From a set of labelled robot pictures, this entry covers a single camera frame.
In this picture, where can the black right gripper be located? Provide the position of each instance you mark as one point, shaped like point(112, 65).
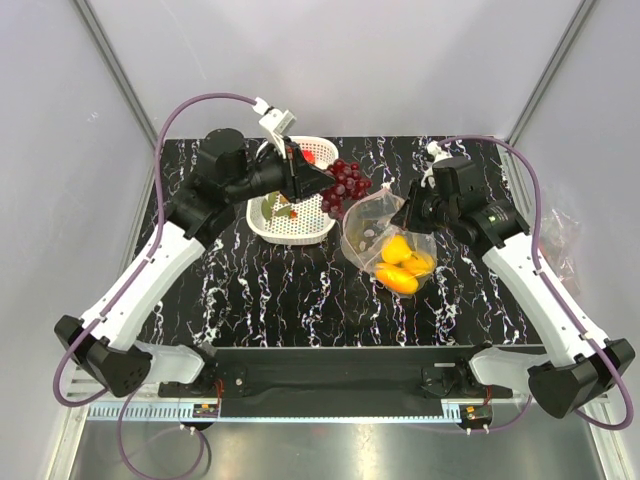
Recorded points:
point(406, 217)

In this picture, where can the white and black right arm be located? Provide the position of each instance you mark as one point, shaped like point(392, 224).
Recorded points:
point(580, 361)

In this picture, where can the aluminium frame rail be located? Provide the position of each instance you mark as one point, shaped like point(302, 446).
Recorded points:
point(79, 385)

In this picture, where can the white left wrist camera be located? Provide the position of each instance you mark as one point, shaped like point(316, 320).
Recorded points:
point(275, 123)

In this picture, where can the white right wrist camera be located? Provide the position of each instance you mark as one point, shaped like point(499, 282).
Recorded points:
point(438, 154)

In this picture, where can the dark red grape bunch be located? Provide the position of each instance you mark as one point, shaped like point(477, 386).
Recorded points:
point(350, 184)

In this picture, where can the clear pink-dotted zip bag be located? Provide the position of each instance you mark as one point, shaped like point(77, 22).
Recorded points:
point(366, 228)

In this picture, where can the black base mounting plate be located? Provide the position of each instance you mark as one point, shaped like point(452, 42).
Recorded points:
point(334, 383)

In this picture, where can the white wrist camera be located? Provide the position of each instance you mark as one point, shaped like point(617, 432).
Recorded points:
point(275, 123)
point(438, 154)

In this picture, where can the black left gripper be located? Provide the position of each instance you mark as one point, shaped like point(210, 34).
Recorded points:
point(302, 179)

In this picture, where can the pile of spare plastic bags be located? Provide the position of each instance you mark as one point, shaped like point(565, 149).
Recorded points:
point(559, 235)

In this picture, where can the yellow lemon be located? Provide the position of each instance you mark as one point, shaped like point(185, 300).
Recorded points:
point(419, 264)
point(396, 250)

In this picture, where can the white perforated plastic basket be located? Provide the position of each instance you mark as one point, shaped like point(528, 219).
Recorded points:
point(311, 227)

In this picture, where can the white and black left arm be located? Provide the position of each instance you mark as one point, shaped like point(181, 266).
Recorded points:
point(103, 341)

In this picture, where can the green leaf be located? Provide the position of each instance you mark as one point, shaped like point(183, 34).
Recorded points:
point(275, 205)

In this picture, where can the orange mango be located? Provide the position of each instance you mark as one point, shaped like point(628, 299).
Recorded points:
point(398, 280)

